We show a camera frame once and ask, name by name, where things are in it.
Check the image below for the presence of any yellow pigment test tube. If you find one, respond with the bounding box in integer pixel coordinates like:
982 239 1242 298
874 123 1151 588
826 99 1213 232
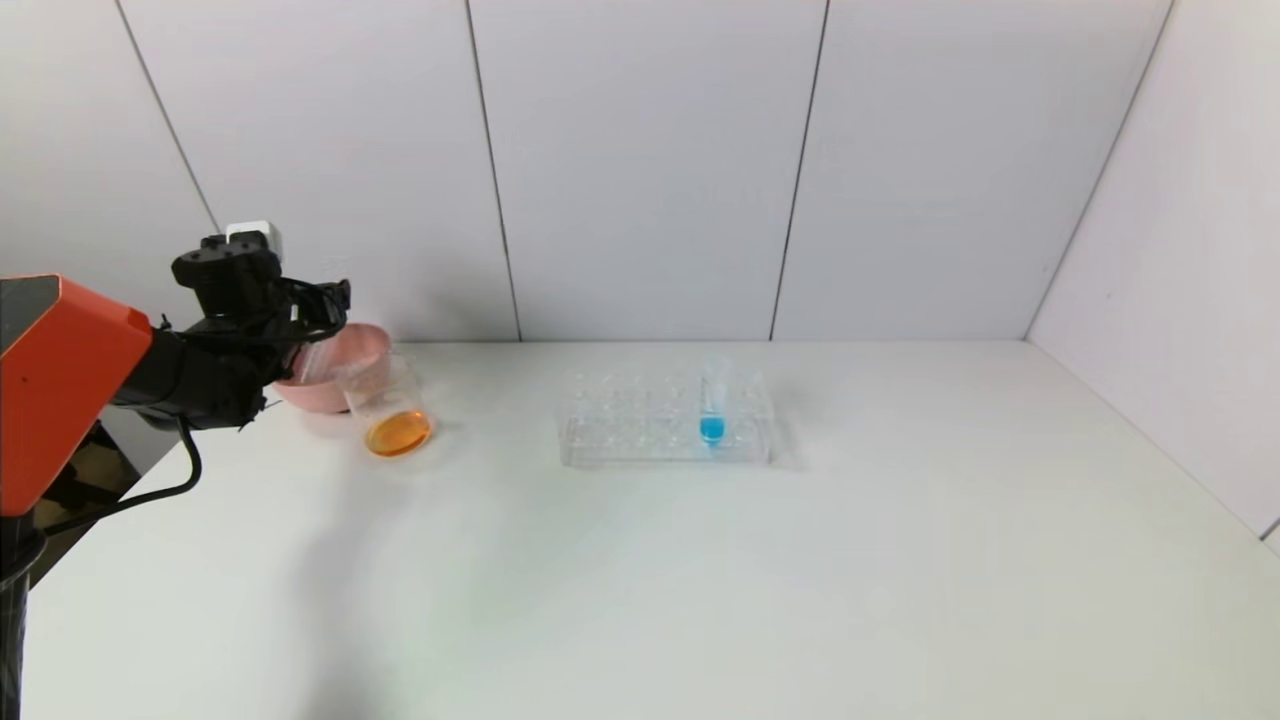
294 337 352 387

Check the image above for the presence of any clear glass beaker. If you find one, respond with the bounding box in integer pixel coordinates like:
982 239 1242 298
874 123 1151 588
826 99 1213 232
337 350 435 460

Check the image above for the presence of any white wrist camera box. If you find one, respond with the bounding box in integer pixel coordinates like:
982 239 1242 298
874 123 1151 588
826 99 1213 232
224 219 285 264

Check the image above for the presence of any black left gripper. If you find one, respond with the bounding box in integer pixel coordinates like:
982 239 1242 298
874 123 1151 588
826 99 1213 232
279 278 351 381

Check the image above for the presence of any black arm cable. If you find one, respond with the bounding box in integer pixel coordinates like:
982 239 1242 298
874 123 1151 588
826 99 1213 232
40 418 204 542

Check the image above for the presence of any blue pigment test tube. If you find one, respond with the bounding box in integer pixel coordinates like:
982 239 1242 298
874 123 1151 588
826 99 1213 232
699 355 728 449

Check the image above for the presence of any pink bowl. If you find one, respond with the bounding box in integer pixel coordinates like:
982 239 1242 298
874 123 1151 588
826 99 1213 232
272 322 394 415

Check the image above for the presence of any clear plastic test tube rack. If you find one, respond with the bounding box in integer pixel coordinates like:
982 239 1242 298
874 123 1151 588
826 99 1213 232
557 367 777 468

